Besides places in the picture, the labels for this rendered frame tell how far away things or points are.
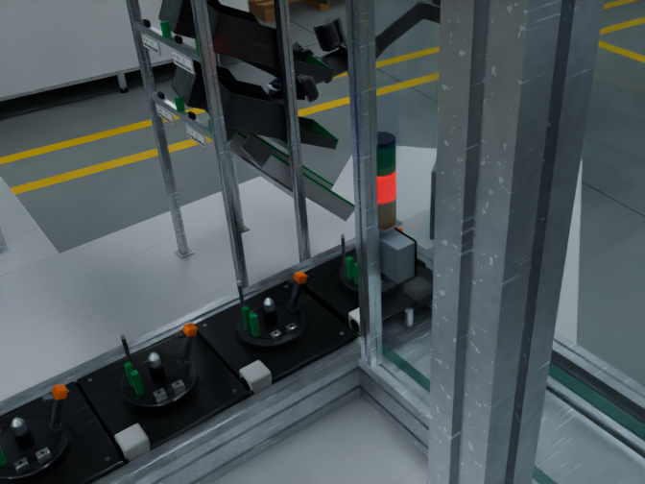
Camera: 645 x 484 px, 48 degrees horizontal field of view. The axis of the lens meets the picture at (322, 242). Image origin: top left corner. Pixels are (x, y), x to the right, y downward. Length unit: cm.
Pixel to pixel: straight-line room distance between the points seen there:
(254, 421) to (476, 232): 103
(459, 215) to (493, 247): 2
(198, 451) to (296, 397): 20
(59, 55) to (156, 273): 359
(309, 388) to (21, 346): 72
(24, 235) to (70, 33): 325
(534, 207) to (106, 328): 148
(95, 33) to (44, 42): 34
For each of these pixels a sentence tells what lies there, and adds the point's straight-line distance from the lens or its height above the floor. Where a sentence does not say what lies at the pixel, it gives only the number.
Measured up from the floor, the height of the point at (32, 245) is 86.
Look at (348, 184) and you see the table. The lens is 216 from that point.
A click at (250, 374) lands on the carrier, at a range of 135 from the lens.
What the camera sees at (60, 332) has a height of 86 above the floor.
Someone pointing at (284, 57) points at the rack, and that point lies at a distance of 147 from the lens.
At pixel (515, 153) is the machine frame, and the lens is 30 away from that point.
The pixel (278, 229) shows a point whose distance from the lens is 197.
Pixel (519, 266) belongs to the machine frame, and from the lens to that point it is 34.
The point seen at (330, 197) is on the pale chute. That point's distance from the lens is 169.
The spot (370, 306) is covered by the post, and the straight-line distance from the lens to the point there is 128.
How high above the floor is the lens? 192
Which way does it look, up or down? 34 degrees down
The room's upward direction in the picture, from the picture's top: 4 degrees counter-clockwise
